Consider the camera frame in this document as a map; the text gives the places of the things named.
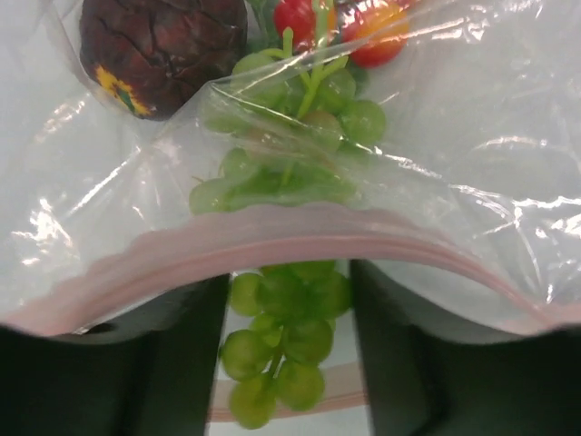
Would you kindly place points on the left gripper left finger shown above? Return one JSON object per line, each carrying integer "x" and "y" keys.
{"x": 147, "y": 372}

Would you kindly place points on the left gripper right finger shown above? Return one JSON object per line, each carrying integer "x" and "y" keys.
{"x": 430, "y": 372}

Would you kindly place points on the clear zip top bag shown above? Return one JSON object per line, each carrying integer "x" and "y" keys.
{"x": 471, "y": 199}

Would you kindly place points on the green fake grapes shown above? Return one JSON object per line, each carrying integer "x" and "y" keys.
{"x": 298, "y": 128}

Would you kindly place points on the dark purple fake fruit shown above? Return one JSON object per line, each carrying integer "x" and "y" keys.
{"x": 153, "y": 56}

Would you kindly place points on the red fake cherry tomatoes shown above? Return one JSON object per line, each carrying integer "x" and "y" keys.
{"x": 384, "y": 25}

